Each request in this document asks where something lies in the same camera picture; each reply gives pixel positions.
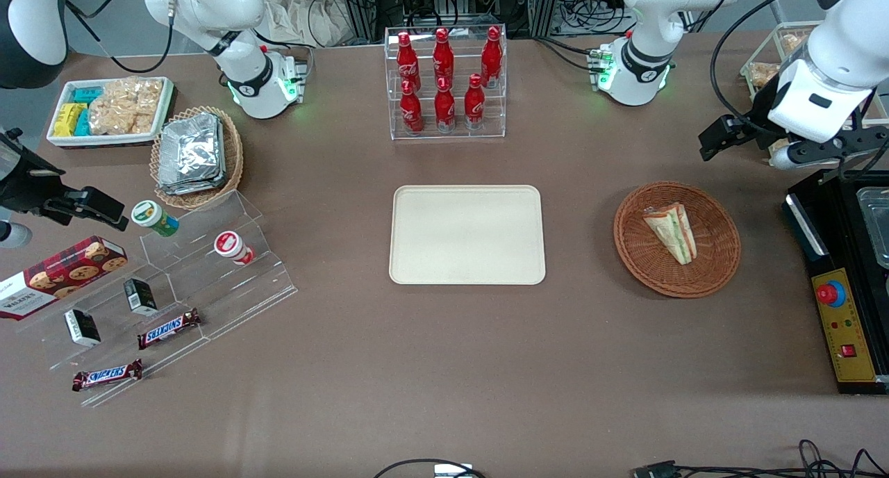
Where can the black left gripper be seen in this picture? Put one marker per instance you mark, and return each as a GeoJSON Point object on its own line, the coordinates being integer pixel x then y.
{"type": "Point", "coordinates": [759, 114]}

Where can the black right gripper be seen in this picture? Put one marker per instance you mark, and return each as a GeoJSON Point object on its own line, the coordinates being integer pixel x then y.
{"type": "Point", "coordinates": [19, 183]}

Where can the triangle sandwich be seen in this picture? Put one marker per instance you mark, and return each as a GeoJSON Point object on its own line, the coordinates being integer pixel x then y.
{"type": "Point", "coordinates": [672, 233]}

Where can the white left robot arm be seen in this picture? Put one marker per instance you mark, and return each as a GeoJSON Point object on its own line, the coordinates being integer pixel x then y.
{"type": "Point", "coordinates": [646, 47]}

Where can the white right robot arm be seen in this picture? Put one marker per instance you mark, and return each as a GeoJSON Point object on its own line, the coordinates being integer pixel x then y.
{"type": "Point", "coordinates": [243, 75]}

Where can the white rectangular snack tray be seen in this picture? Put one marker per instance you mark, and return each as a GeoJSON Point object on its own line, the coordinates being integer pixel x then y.
{"type": "Point", "coordinates": [62, 139]}

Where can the round brown wicker basket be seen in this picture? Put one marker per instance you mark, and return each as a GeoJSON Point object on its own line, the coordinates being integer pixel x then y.
{"type": "Point", "coordinates": [653, 262]}

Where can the oval light wicker basket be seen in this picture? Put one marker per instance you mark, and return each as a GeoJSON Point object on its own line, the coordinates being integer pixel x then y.
{"type": "Point", "coordinates": [233, 158]}

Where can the beige plastic tray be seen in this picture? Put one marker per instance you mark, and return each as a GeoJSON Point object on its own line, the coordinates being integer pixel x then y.
{"type": "Point", "coordinates": [467, 235]}

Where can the red tartan cookie box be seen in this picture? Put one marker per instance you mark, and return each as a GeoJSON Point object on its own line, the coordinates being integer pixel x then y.
{"type": "Point", "coordinates": [55, 276]}

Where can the green lidded yogurt cup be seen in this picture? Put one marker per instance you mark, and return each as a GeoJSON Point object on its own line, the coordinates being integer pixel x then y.
{"type": "Point", "coordinates": [153, 217]}

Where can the teal snack packet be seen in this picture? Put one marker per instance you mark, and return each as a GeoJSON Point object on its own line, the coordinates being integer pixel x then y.
{"type": "Point", "coordinates": [87, 94]}
{"type": "Point", "coordinates": [82, 124]}

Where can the yellow snack packet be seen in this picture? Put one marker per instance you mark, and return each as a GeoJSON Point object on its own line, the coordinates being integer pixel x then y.
{"type": "Point", "coordinates": [67, 119]}

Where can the small black box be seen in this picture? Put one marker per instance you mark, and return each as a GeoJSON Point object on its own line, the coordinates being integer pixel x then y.
{"type": "Point", "coordinates": [82, 327]}
{"type": "Point", "coordinates": [141, 296]}

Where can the clear bag of crackers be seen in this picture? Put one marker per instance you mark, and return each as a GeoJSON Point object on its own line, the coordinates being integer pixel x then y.
{"type": "Point", "coordinates": [125, 106]}

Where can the silver foil packs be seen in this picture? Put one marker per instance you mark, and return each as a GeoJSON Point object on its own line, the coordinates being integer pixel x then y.
{"type": "Point", "coordinates": [191, 155]}

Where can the Snickers chocolate bar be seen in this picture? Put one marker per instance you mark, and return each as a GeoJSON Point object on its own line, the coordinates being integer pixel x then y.
{"type": "Point", "coordinates": [107, 375]}
{"type": "Point", "coordinates": [169, 328]}

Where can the red lidded yogurt cup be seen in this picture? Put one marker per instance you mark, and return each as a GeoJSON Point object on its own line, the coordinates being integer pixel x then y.
{"type": "Point", "coordinates": [231, 246]}

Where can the clear plastic container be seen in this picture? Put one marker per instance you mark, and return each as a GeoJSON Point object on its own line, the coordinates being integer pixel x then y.
{"type": "Point", "coordinates": [876, 224]}

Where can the clear acrylic stepped display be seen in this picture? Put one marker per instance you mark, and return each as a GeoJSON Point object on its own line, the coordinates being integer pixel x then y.
{"type": "Point", "coordinates": [229, 297]}

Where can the red emergency stop button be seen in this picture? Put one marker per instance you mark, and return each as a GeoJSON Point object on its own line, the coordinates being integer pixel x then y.
{"type": "Point", "coordinates": [829, 294]}

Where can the black control box yellow panel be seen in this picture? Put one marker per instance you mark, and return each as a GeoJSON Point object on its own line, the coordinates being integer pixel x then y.
{"type": "Point", "coordinates": [844, 339]}

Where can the red Coca-Cola bottle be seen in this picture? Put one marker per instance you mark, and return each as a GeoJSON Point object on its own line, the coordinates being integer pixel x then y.
{"type": "Point", "coordinates": [474, 104]}
{"type": "Point", "coordinates": [407, 60]}
{"type": "Point", "coordinates": [411, 111]}
{"type": "Point", "coordinates": [443, 55]}
{"type": "Point", "coordinates": [445, 108]}
{"type": "Point", "coordinates": [492, 54]}

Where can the clear acrylic bottle rack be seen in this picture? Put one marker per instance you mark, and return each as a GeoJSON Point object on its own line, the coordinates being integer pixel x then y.
{"type": "Point", "coordinates": [448, 136]}

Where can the beige cloth bag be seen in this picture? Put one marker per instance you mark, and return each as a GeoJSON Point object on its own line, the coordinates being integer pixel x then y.
{"type": "Point", "coordinates": [305, 16]}

